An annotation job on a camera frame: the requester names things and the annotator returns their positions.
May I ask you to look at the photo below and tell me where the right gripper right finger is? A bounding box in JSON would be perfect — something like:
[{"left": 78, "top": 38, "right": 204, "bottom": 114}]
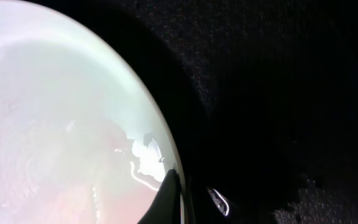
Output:
[{"left": 183, "top": 175, "right": 229, "bottom": 224}]

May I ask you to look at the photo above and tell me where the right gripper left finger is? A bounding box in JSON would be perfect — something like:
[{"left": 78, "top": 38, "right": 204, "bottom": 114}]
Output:
[{"left": 138, "top": 169, "right": 181, "bottom": 224}]

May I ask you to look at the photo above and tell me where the light blue plate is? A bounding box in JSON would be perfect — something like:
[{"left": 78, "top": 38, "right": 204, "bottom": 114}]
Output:
[{"left": 0, "top": 1, "right": 186, "bottom": 223}]

